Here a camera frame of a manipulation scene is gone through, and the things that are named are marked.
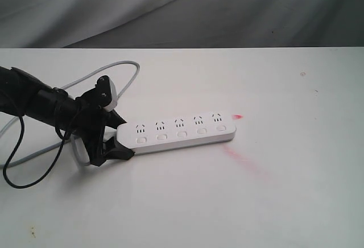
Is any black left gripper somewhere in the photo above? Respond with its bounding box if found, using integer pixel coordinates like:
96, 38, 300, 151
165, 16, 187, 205
64, 88, 134, 166

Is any white five-outlet power strip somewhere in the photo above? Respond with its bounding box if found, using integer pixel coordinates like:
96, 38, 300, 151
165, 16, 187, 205
116, 111, 237, 155

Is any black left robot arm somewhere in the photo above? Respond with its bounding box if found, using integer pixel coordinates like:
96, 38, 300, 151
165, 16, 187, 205
1, 68, 134, 166

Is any grey backdrop cloth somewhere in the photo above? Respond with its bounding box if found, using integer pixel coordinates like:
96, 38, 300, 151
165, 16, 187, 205
1, 0, 363, 48

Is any grey power cable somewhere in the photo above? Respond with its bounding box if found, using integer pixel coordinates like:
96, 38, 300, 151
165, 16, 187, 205
0, 60, 140, 171

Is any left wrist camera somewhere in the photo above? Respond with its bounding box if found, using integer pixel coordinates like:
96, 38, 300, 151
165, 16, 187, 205
95, 75, 118, 112

